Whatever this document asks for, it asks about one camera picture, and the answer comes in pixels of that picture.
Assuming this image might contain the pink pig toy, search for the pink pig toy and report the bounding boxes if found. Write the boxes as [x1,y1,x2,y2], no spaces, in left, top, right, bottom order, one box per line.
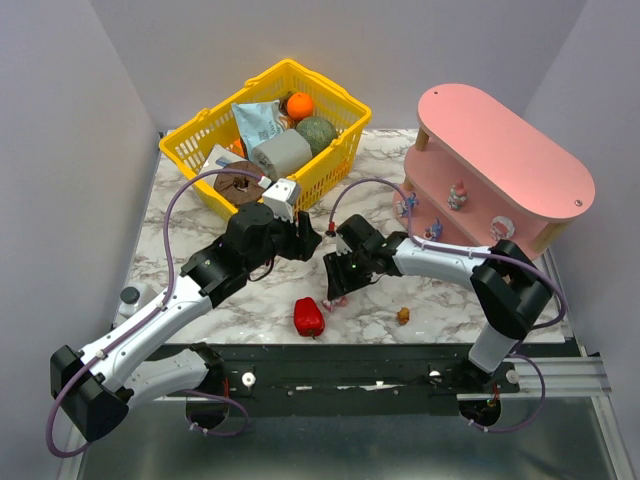
[321,296,348,312]

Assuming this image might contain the red bell pepper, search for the red bell pepper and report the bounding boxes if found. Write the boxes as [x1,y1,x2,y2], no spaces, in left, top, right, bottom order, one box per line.
[294,297,325,338]

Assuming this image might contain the pink ring toy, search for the pink ring toy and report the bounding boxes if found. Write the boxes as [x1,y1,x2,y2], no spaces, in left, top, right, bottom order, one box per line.
[447,180,468,211]

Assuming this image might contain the purple flower toy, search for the purple flower toy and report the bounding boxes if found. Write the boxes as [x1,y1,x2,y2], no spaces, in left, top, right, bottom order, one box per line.
[490,216,515,241]

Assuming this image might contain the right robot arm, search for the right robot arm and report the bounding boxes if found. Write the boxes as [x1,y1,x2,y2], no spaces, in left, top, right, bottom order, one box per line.
[323,214,553,381]

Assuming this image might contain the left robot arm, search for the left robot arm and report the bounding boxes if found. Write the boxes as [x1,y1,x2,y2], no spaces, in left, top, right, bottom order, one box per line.
[49,202,321,442]

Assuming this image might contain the pink three-tier shelf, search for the pink three-tier shelf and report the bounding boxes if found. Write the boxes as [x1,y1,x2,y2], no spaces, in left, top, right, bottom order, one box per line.
[393,83,596,259]

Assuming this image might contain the orange bear toy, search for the orange bear toy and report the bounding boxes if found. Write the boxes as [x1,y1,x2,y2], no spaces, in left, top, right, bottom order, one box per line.
[396,307,410,325]

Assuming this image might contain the grey paper towel roll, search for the grey paper towel roll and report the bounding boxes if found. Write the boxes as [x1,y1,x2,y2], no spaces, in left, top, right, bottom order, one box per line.
[251,129,313,181]

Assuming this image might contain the orange fruit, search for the orange fruit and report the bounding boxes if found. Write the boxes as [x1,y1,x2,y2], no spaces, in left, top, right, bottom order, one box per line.
[233,139,246,156]
[286,92,314,122]

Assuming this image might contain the green melon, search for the green melon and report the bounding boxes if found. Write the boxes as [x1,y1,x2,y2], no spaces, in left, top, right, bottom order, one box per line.
[295,116,338,156]

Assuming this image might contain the light blue chips bag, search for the light blue chips bag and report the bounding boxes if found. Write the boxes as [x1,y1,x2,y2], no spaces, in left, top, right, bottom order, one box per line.
[231,100,286,156]

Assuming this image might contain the yellow plastic shopping basket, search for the yellow plastic shopping basket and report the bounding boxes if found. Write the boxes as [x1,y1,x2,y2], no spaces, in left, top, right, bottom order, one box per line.
[159,59,372,210]

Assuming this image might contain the white bottle black cap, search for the white bottle black cap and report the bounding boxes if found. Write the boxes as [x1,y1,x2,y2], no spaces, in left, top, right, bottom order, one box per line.
[118,282,156,319]

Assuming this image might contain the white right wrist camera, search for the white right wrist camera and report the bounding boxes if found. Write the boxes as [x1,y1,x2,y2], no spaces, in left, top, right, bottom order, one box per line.
[326,222,353,257]

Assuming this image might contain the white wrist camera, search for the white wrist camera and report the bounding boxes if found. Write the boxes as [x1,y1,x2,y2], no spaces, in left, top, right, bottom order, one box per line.
[326,222,353,257]
[262,178,301,223]

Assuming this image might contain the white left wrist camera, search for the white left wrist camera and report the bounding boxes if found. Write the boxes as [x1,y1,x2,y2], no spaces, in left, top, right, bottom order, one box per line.
[262,178,301,223]

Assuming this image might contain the white package blue handle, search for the white package blue handle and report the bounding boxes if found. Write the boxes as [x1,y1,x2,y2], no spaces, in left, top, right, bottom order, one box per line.
[199,144,244,174]

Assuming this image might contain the black mounting rail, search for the black mounting rail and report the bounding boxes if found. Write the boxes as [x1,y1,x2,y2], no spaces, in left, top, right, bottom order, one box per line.
[164,342,521,419]

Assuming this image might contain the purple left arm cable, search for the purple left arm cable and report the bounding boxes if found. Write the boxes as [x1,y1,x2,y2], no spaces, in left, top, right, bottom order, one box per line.
[45,168,266,459]

